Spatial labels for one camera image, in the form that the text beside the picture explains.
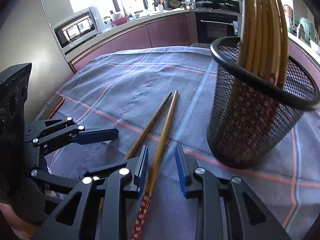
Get black mesh pen holder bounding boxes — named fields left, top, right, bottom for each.
left=207, top=36, right=319, bottom=169

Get white microwave oven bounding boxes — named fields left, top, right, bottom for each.
left=53, top=7, right=105, bottom=54

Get blue plaid tablecloth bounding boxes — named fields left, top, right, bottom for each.
left=46, top=47, right=319, bottom=239

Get pink bowl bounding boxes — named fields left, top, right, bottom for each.
left=112, top=16, right=129, bottom=26

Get mint green appliance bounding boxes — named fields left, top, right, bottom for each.
left=299, top=17, right=318, bottom=44

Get black built-in oven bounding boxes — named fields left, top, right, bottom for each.
left=195, top=12, right=238, bottom=44

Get left black wok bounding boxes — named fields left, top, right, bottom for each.
left=196, top=0, right=214, bottom=10

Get black wok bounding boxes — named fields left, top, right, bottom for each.
left=196, top=0, right=214, bottom=10
left=219, top=2, right=237, bottom=10

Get right black wok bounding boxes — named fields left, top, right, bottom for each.
left=219, top=2, right=237, bottom=10

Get black camera box left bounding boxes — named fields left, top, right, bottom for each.
left=1, top=63, right=32, bottom=203

